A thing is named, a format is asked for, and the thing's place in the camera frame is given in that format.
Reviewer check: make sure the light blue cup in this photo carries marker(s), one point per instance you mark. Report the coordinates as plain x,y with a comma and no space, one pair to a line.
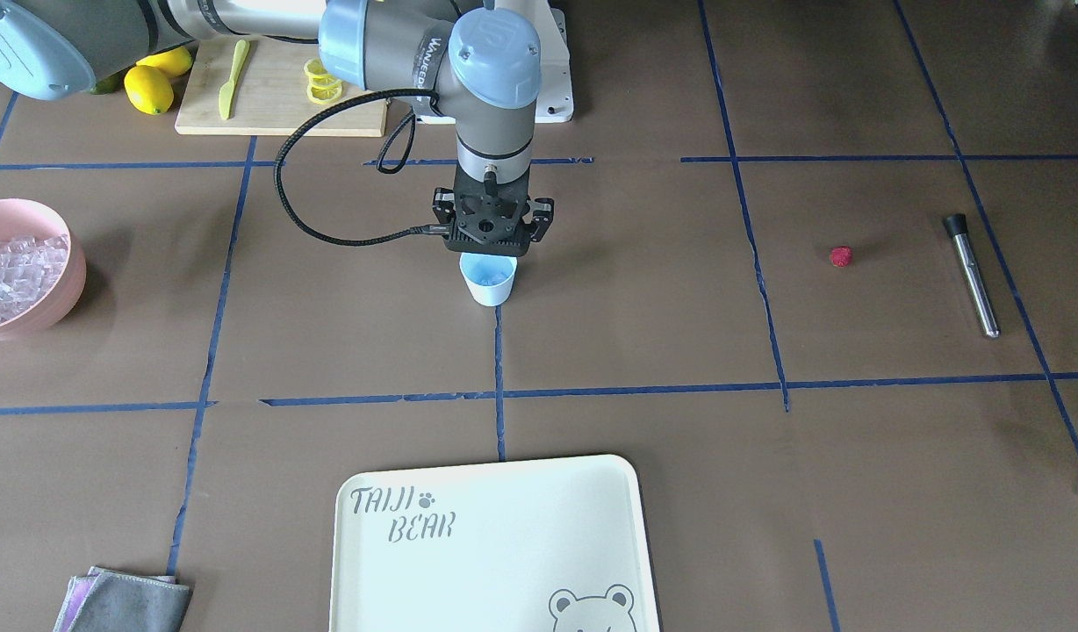
489,278

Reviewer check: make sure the yellow lemon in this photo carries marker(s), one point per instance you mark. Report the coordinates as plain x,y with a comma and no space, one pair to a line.
175,62
149,90

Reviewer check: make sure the pink bowl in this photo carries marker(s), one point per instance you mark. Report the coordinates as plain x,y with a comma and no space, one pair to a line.
19,216

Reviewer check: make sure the lemon slices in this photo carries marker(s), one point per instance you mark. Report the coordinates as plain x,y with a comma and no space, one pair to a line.
322,88

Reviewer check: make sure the wooden cutting board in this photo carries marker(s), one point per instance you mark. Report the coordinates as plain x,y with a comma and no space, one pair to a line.
272,97

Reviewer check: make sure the red strawberry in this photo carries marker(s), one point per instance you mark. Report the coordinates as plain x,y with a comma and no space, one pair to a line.
841,257

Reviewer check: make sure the steel muddler black tip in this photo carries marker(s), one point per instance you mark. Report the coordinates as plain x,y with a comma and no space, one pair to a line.
956,227

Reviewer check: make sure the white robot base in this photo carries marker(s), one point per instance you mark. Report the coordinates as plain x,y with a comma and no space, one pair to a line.
552,79

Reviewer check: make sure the ice cubes in bowl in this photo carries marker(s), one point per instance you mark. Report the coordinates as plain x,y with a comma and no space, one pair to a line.
29,268

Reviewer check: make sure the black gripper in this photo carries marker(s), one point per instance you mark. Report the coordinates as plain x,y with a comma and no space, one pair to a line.
441,211

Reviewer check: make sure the yellow plastic knife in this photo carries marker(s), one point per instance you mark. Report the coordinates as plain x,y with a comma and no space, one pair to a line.
227,89

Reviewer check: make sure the cream bear tray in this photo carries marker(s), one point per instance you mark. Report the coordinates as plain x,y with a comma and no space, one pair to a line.
557,544

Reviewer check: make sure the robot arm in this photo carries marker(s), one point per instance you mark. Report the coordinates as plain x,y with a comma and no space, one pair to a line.
53,49

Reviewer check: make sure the grey folded cloth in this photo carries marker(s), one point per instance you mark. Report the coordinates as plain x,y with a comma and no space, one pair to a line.
105,600

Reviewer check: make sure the green avocado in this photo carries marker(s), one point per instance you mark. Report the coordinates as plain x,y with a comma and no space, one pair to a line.
107,85

